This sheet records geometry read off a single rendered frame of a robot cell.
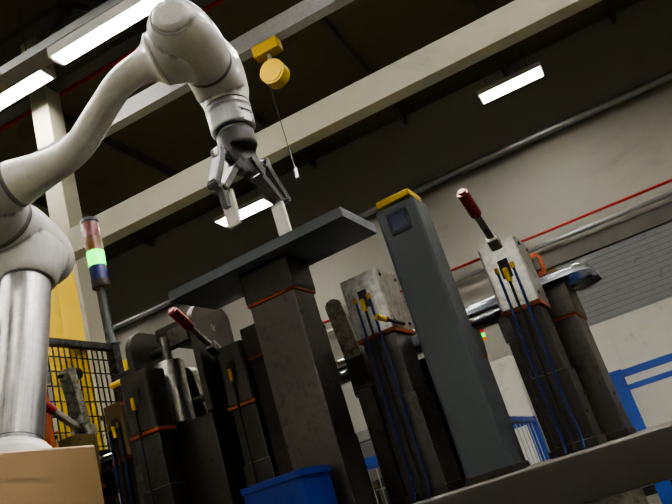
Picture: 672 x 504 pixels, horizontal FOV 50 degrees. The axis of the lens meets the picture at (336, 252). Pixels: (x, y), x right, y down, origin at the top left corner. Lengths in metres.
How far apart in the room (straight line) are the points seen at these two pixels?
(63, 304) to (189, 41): 1.66
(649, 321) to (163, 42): 8.48
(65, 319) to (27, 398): 1.30
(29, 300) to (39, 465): 0.53
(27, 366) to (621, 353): 8.34
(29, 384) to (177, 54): 0.68
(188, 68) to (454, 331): 0.65
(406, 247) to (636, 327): 8.32
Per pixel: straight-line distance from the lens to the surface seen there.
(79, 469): 1.21
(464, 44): 5.18
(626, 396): 3.26
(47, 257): 1.68
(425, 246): 1.14
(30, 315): 1.60
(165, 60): 1.34
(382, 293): 1.33
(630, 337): 9.40
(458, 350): 1.11
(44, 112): 11.23
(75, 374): 1.85
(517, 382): 9.43
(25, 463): 1.16
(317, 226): 1.19
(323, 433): 1.19
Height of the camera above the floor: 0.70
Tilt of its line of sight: 20 degrees up
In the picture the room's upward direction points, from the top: 17 degrees counter-clockwise
